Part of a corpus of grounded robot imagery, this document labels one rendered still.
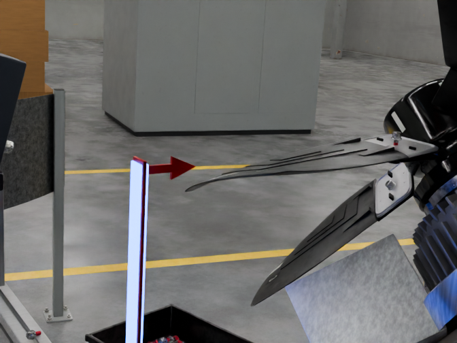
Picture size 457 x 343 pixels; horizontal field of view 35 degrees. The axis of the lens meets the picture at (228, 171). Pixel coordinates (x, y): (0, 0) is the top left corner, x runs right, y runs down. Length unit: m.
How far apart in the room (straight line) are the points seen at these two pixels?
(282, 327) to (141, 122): 4.18
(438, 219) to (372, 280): 0.11
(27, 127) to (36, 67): 6.10
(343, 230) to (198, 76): 6.15
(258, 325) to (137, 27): 4.28
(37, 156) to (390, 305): 2.15
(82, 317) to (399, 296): 2.40
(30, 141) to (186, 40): 4.38
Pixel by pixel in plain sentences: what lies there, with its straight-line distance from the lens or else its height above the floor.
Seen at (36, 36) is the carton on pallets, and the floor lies 0.80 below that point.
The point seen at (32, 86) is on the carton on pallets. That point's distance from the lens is 8.90.
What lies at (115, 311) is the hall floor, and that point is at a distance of 3.23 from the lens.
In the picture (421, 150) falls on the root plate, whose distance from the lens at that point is 0.89.
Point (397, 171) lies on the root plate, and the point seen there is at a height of 1.13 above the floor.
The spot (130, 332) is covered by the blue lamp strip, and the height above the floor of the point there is 1.01.
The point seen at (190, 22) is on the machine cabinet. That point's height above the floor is 1.11.
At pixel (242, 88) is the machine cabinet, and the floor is 0.48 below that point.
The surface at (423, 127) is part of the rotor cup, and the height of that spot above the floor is 1.21.
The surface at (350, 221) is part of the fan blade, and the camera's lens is 1.02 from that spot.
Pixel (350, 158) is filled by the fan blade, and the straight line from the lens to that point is 0.81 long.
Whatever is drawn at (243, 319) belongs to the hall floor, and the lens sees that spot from 3.19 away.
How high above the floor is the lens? 1.35
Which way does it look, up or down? 13 degrees down
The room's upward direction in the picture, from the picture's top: 4 degrees clockwise
